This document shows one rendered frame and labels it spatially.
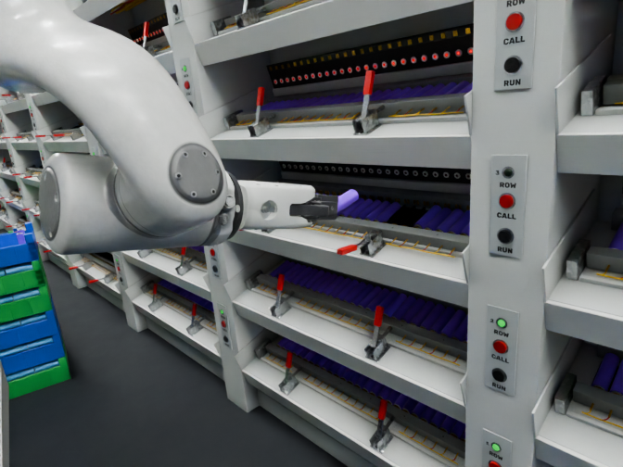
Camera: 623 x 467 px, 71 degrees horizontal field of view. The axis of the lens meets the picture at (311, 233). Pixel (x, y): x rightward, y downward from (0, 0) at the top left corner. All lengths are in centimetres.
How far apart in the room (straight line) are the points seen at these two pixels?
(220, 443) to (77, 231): 88
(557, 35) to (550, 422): 48
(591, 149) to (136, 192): 44
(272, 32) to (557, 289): 59
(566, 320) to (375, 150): 33
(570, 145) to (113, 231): 45
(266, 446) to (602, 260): 83
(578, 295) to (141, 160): 49
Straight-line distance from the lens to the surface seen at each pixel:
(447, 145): 60
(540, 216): 56
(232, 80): 105
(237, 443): 118
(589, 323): 59
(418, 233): 70
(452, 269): 65
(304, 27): 76
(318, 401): 103
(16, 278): 151
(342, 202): 60
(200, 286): 121
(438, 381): 75
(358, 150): 68
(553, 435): 70
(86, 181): 38
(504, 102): 56
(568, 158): 55
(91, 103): 34
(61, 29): 40
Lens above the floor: 76
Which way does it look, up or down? 16 degrees down
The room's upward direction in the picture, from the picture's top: 5 degrees counter-clockwise
